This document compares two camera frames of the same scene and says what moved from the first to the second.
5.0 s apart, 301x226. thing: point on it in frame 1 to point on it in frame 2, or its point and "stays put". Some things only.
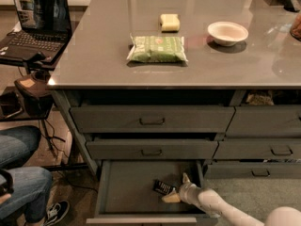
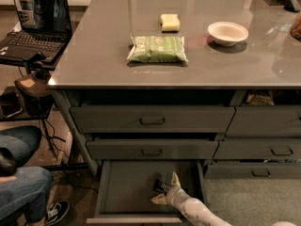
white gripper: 187,192 to 174,194
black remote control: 163,187 stays put
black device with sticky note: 37,99 stays put
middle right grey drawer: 258,149 stays put
